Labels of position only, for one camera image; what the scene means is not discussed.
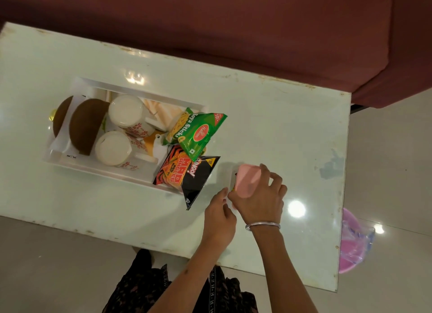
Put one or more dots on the person's left hand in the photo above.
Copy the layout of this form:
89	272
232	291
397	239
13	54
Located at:
219	221

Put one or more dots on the person's right hand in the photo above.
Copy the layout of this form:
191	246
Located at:
261	208

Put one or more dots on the person's left fingers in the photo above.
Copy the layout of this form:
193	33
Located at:
220	196

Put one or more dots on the person's right thumb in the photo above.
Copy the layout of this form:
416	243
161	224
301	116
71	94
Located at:
233	197

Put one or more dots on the person's right middle finger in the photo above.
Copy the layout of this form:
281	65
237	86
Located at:
276	181

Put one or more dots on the pink plastic cup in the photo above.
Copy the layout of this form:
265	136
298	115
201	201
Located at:
247	179

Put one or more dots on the person's right forearm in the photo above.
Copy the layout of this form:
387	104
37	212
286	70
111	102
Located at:
280	272

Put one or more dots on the person's left forearm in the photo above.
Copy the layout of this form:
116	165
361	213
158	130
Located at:
189	275

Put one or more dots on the black snack packet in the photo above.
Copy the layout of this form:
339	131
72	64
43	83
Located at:
189	176

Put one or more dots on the silver bangle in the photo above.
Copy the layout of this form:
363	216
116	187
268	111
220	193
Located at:
263	224

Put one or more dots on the green snack packet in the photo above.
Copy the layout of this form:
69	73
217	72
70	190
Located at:
197	132

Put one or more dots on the yellow sachet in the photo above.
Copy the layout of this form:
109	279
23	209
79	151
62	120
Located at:
150	142

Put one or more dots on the clear plastic bin bag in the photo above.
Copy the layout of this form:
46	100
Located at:
357	237

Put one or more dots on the pink plastic bin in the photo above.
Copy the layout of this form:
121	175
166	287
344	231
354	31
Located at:
347	255

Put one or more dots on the white floral mug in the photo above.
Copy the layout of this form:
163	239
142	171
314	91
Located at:
130	115
114	149

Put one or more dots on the dark patterned trousers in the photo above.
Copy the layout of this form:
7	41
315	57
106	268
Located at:
135	289

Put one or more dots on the large brown round bun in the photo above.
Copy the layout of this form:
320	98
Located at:
87	124

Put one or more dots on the white rectangular tray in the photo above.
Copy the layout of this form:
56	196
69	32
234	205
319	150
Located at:
67	161

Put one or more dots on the maroon sofa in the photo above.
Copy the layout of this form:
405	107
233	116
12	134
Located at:
236	29

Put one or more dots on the small brown round bun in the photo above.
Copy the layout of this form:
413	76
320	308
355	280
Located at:
61	115

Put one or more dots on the small gold object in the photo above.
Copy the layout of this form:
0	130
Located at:
52	115

